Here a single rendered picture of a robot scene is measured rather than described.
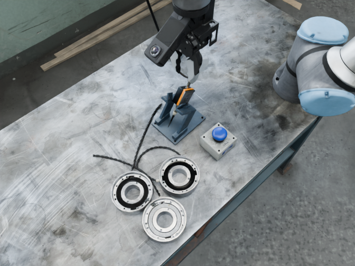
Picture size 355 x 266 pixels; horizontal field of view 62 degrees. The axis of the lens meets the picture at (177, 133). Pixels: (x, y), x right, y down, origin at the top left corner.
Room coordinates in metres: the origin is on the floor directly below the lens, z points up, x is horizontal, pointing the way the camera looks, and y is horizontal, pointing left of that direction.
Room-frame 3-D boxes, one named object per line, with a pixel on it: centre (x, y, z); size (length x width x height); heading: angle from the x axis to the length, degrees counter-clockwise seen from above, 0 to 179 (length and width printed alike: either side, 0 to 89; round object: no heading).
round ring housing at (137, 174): (0.25, 0.12, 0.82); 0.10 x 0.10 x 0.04
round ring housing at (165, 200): (0.18, 0.04, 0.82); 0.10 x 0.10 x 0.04
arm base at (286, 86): (0.59, -0.38, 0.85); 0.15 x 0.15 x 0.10
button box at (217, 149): (0.39, -0.12, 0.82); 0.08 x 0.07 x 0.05; 129
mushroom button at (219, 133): (0.39, -0.11, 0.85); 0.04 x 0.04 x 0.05
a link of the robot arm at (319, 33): (0.58, -0.38, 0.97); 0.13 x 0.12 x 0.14; 172
